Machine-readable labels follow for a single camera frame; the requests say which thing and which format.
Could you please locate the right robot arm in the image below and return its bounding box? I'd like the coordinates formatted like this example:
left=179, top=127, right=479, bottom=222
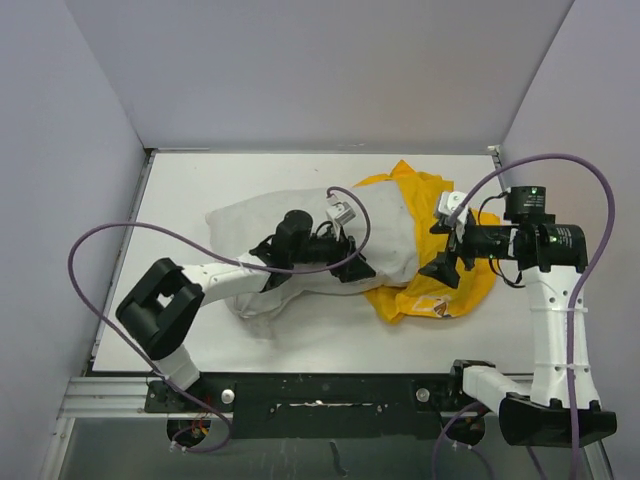
left=419, top=186, right=617, bottom=448

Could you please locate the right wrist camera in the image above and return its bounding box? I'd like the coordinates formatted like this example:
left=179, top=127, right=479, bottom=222
left=432, top=191, right=469, bottom=240

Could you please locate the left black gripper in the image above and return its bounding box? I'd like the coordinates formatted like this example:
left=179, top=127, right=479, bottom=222
left=290, top=222, right=374, bottom=280

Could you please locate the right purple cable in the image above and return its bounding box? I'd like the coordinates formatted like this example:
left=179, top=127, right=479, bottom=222
left=432, top=152, right=616, bottom=480

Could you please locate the aluminium frame rail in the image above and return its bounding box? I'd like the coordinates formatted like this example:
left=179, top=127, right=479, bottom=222
left=62, top=151, right=584, bottom=479

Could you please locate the purple cable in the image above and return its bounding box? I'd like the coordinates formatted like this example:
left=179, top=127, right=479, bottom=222
left=67, top=185, right=372, bottom=456
left=432, top=152, right=616, bottom=480

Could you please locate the white pillow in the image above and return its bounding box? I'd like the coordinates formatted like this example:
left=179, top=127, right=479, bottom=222
left=205, top=182, right=419, bottom=320

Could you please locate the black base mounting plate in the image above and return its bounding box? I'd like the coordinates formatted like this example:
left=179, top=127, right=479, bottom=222
left=144, top=373, right=472, bottom=440

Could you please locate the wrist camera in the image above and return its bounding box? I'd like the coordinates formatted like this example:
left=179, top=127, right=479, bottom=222
left=325, top=199, right=356, bottom=238
left=432, top=191, right=469, bottom=240

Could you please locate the yellow printed pillowcase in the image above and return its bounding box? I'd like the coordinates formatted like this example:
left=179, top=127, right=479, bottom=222
left=349, top=158, right=504, bottom=326

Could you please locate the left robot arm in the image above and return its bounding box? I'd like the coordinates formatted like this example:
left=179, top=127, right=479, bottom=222
left=116, top=207, right=376, bottom=411

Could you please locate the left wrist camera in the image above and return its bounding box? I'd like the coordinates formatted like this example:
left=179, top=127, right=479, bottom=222
left=325, top=199, right=356, bottom=238

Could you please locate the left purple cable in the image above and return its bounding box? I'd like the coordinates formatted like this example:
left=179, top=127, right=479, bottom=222
left=67, top=185, right=372, bottom=456

